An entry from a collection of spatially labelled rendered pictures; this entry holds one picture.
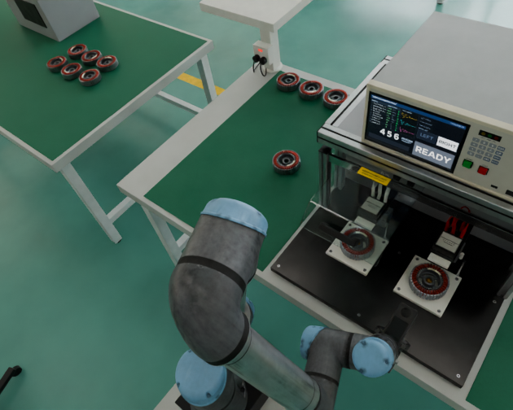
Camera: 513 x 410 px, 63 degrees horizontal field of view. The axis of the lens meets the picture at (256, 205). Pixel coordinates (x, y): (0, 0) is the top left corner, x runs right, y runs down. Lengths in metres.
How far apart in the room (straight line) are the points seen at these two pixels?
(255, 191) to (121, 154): 1.67
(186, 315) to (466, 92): 0.84
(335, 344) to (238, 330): 0.33
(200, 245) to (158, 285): 1.76
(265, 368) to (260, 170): 1.09
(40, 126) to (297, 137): 1.26
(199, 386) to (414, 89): 0.86
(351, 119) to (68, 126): 1.41
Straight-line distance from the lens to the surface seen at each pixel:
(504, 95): 1.17
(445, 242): 1.33
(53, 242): 2.87
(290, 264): 1.42
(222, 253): 0.64
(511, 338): 1.45
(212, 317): 0.63
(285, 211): 1.57
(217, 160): 1.78
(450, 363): 1.35
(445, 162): 1.20
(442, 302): 1.40
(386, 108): 1.16
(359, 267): 1.41
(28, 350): 2.57
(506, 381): 1.40
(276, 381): 0.78
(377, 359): 0.92
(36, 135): 2.31
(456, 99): 1.13
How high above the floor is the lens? 2.01
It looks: 52 degrees down
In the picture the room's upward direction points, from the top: 12 degrees counter-clockwise
